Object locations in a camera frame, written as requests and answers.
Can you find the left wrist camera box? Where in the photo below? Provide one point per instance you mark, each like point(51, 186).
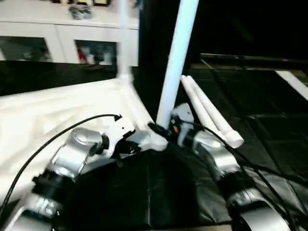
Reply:
point(118, 127)

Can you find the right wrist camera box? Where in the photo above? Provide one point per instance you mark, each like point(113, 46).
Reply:
point(183, 114)

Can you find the white plastic table leg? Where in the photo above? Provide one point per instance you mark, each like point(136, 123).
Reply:
point(175, 62)
point(204, 98)
point(190, 96)
point(124, 38)

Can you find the white glass-door cabinet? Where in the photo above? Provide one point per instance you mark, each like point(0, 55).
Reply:
point(57, 29)

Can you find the black work mat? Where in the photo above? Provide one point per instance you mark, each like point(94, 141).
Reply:
point(269, 144)

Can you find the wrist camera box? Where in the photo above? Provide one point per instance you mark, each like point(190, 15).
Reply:
point(183, 114)
point(118, 127)

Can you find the white plastic table top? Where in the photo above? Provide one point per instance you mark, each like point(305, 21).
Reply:
point(48, 110)

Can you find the grey crumpled object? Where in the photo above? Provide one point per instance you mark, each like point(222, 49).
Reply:
point(81, 12)

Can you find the dark long rail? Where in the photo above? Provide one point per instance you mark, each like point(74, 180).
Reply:
point(250, 58)

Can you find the white flat strip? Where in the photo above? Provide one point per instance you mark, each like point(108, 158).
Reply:
point(293, 82)

